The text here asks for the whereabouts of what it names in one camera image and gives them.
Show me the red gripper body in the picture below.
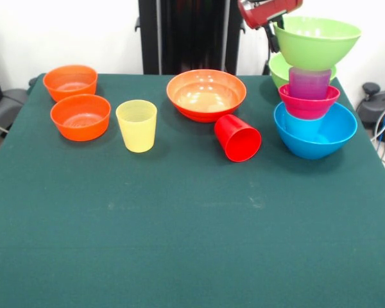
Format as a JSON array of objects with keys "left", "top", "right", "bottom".
[{"left": 237, "top": 0, "right": 304, "bottom": 31}]

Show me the green bowl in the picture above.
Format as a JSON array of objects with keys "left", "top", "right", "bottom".
[
  {"left": 273, "top": 15, "right": 363, "bottom": 72},
  {"left": 268, "top": 53, "right": 338, "bottom": 90}
]

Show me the purple cup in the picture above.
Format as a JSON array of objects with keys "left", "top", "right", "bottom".
[{"left": 288, "top": 67, "right": 333, "bottom": 100}]

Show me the pink bowl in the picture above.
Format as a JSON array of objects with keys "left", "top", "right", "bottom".
[{"left": 278, "top": 83, "right": 341, "bottom": 121}]

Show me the large orange bowl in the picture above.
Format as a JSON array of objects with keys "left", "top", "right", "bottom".
[{"left": 166, "top": 69, "right": 248, "bottom": 123}]

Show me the blue cup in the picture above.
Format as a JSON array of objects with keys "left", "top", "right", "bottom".
[{"left": 285, "top": 110, "right": 325, "bottom": 137}]

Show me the red cup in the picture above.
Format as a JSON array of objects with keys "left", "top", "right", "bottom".
[{"left": 214, "top": 114, "right": 262, "bottom": 163}]

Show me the small orange bowl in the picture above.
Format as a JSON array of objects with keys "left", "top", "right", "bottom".
[
  {"left": 49, "top": 94, "right": 112, "bottom": 142},
  {"left": 42, "top": 64, "right": 99, "bottom": 103}
]

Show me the blue bowl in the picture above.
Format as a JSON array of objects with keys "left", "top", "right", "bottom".
[{"left": 273, "top": 101, "right": 358, "bottom": 160}]

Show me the yellow cup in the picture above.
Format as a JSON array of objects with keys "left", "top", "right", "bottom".
[{"left": 115, "top": 99, "right": 158, "bottom": 153}]

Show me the dark green table cloth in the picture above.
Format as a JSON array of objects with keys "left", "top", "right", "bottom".
[{"left": 0, "top": 73, "right": 385, "bottom": 308}]

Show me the gray chair base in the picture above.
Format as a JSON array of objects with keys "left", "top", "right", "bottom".
[{"left": 0, "top": 88, "right": 29, "bottom": 132}]

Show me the black wall cable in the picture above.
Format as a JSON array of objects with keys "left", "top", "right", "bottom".
[{"left": 262, "top": 30, "right": 273, "bottom": 76}]

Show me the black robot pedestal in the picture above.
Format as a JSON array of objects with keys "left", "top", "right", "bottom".
[{"left": 135, "top": 0, "right": 246, "bottom": 76}]

